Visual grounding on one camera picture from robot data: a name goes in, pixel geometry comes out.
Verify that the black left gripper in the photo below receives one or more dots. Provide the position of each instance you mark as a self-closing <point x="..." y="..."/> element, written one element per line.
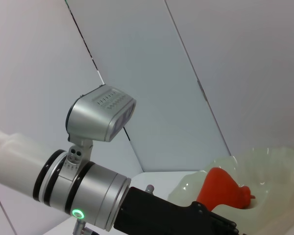
<point x="161" y="215"/>

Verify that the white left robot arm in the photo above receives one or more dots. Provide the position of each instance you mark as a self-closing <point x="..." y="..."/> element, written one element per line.
<point x="14" y="159"/>

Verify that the red orange fruit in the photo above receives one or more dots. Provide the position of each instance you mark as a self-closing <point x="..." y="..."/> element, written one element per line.
<point x="218" y="188"/>

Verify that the translucent glass fruit plate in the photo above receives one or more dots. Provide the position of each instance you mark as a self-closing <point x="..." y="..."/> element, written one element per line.
<point x="272" y="171"/>

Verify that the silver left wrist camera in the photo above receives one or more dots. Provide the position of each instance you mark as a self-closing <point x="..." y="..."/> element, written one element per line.
<point x="95" y="117"/>

